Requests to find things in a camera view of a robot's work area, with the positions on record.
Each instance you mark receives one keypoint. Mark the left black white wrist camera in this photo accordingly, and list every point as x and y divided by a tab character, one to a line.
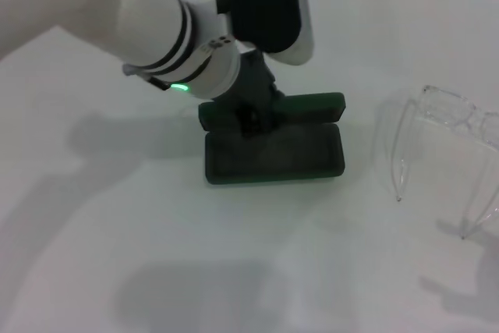
265	5

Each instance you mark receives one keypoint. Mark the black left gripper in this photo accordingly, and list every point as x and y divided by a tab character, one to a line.
255	79

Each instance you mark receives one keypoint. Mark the clear transparent glasses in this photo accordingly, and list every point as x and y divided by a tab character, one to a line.
448	107

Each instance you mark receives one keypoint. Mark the green glasses case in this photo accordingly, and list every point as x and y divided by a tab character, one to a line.
273	161

